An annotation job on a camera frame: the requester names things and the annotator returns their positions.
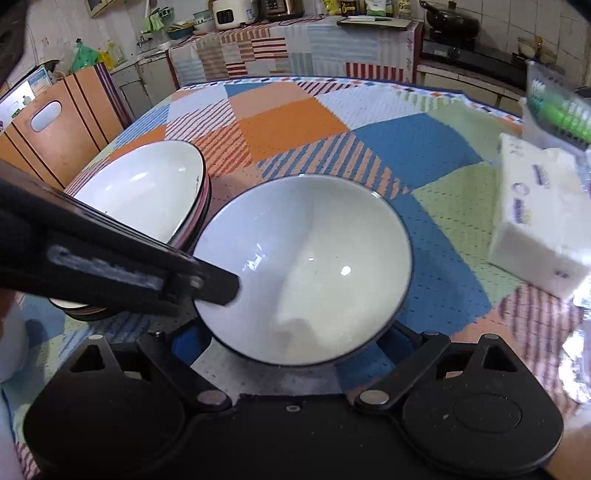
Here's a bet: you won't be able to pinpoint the white morning honey plate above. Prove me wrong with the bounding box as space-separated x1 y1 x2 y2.
48 139 212 323

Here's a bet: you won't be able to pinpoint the white bowl black rim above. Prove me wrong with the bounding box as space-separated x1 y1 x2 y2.
194 175 413 367

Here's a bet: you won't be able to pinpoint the orange wooden chair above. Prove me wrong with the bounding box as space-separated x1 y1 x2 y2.
1 63 131 189

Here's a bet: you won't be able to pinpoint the white tissue pack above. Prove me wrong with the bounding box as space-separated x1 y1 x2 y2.
488 134 590 300

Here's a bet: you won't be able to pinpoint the colourful patchwork tablecloth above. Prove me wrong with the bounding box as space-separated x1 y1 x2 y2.
1 78 564 479

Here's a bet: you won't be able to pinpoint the white rice cooker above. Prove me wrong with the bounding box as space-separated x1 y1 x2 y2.
212 0 259 31

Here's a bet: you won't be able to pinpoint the plastic bag green items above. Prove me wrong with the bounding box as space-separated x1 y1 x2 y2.
526 61 590 150

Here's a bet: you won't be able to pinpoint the striped patchwork counter cover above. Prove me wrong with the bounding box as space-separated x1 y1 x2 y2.
168 16 423 86

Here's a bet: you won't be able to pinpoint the black wok on stove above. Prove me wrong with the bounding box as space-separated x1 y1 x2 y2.
419 1 480 40

